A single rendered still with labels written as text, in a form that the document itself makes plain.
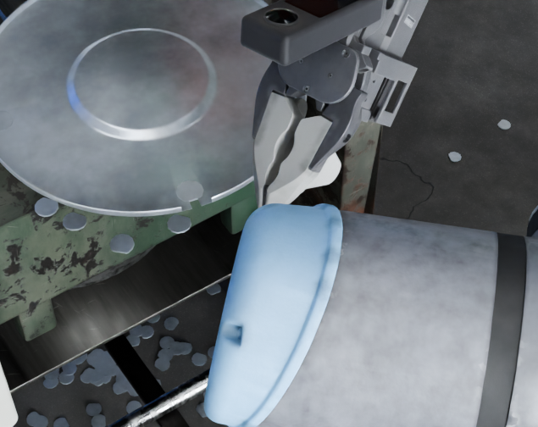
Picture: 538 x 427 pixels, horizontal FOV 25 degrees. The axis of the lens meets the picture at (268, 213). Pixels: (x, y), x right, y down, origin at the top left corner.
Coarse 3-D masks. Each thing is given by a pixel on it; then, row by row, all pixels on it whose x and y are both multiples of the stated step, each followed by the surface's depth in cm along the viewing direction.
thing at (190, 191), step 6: (192, 180) 102; (180, 186) 101; (186, 186) 101; (192, 186) 101; (198, 186) 102; (180, 192) 101; (186, 192) 101; (192, 192) 101; (198, 192) 101; (180, 198) 101; (186, 198) 101; (192, 198) 101
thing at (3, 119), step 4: (0, 112) 106; (4, 112) 106; (0, 116) 105; (4, 116) 105; (8, 116) 105; (0, 120) 105; (4, 120) 105; (8, 120) 105; (12, 120) 105; (0, 124) 105; (4, 124) 105; (8, 124) 105; (0, 128) 105; (4, 128) 105
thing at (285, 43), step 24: (288, 0) 91; (312, 0) 91; (336, 0) 91; (360, 0) 92; (264, 24) 88; (288, 24) 87; (312, 24) 88; (336, 24) 90; (360, 24) 92; (264, 48) 88; (288, 48) 87; (312, 48) 89
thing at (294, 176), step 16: (304, 128) 94; (320, 128) 94; (304, 144) 94; (288, 160) 95; (304, 160) 94; (336, 160) 98; (288, 176) 95; (304, 176) 94; (320, 176) 97; (272, 192) 96; (288, 192) 95
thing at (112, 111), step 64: (64, 0) 114; (128, 0) 114; (192, 0) 114; (256, 0) 114; (0, 64) 109; (64, 64) 109; (128, 64) 108; (192, 64) 109; (256, 64) 110; (64, 128) 105; (128, 128) 104; (192, 128) 105; (64, 192) 101; (128, 192) 101
